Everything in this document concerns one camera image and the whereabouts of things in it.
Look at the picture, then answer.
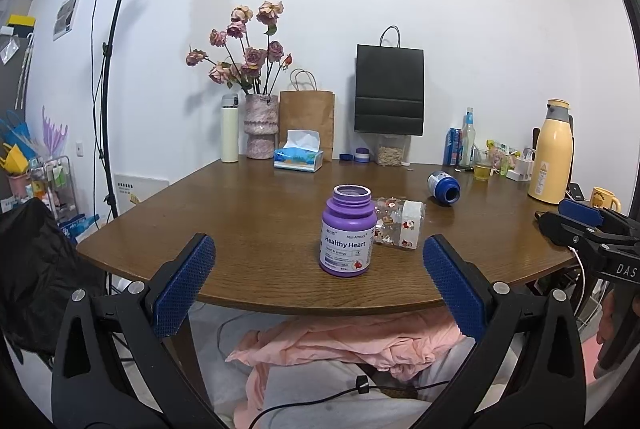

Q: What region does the white cable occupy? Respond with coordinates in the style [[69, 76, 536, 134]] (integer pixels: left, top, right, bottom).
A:
[[571, 247, 603, 327]]

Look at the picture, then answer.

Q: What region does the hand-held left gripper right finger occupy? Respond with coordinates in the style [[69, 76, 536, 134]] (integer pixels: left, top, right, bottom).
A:
[[415, 234, 587, 429]]

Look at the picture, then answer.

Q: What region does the blue gift bag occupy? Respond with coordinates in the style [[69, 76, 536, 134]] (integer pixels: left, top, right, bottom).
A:
[[0, 109, 32, 176]]

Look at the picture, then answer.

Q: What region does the pink stone vase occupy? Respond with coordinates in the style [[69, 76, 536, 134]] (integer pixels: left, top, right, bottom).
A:
[[244, 94, 280, 160]]

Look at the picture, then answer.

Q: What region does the clear printed cup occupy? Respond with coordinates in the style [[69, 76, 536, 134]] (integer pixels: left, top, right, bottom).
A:
[[372, 196, 426, 252]]

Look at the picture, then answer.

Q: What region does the black cable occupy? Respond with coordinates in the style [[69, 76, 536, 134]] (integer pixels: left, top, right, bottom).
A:
[[248, 375, 431, 429]]

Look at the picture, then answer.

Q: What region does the blue plastic packet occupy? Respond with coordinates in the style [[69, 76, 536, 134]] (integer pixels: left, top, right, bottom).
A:
[[59, 213, 102, 244]]

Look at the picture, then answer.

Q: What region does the clear plastic bottle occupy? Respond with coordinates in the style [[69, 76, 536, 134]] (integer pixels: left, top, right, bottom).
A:
[[459, 107, 476, 169]]

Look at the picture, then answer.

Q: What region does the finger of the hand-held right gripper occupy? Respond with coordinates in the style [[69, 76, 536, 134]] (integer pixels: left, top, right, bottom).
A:
[[558, 198, 640, 236], [537, 211, 640, 252]]

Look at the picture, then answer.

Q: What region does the metal trolley rack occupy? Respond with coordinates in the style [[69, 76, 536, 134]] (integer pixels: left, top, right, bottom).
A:
[[29, 156, 77, 226]]

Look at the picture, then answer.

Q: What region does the dried rose bouquet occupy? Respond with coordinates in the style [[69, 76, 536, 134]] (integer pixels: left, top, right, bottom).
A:
[[186, 0, 294, 96]]

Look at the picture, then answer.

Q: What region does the white charger box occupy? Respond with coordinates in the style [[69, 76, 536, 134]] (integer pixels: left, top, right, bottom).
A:
[[506, 148, 536, 183]]

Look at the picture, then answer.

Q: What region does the clear jar of oats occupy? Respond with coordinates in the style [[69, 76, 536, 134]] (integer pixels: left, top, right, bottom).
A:
[[376, 134, 407, 167]]

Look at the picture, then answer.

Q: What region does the yellow thermos jug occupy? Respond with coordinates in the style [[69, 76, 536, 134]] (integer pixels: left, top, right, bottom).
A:
[[527, 98, 575, 205]]

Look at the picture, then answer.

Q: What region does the black paper bag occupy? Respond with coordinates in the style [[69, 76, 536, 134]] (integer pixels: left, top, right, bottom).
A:
[[354, 25, 426, 135]]

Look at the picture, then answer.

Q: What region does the glass of yellow liquid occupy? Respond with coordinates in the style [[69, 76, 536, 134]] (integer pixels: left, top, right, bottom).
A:
[[472, 149, 494, 182]]

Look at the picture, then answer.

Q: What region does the brown paper bag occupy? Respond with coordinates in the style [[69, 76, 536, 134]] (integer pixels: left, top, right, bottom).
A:
[[278, 68, 336, 155]]

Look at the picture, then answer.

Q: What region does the wall picture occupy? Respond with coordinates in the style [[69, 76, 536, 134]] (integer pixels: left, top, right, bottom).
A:
[[52, 0, 84, 42]]

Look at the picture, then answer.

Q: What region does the cream thermos bottle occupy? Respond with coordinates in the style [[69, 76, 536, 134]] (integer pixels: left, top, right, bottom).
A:
[[220, 94, 240, 164]]

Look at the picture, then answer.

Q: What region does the yellow mug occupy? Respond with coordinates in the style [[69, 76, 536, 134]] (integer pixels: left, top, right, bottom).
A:
[[591, 186, 622, 213]]

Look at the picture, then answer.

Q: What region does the black cloth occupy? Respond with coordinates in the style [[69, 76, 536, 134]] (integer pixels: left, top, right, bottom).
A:
[[0, 198, 109, 356]]

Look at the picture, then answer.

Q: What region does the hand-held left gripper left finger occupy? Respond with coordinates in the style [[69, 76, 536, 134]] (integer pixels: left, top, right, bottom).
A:
[[51, 233, 226, 429]]

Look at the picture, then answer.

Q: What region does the snack packet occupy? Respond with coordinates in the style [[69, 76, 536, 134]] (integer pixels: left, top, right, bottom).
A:
[[487, 140, 521, 171]]

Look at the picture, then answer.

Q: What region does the purple supplement bottle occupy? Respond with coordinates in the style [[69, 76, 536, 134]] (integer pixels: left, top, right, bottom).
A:
[[319, 184, 378, 279]]

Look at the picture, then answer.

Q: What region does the blue drink can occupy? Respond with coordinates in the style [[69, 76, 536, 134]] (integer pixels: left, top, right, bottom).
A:
[[443, 127, 464, 167]]

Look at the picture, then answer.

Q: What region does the pink cloth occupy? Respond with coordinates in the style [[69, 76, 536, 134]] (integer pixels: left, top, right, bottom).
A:
[[224, 308, 477, 421]]

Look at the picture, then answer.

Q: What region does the blue tissue box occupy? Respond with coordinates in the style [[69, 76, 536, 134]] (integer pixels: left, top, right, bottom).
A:
[[273, 130, 325, 173]]

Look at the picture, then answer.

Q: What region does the purple hanger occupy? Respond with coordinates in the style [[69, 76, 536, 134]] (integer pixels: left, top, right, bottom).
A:
[[41, 106, 69, 161]]

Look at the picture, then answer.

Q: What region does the person's right hand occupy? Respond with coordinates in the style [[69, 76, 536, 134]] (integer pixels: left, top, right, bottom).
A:
[[596, 295, 616, 360]]

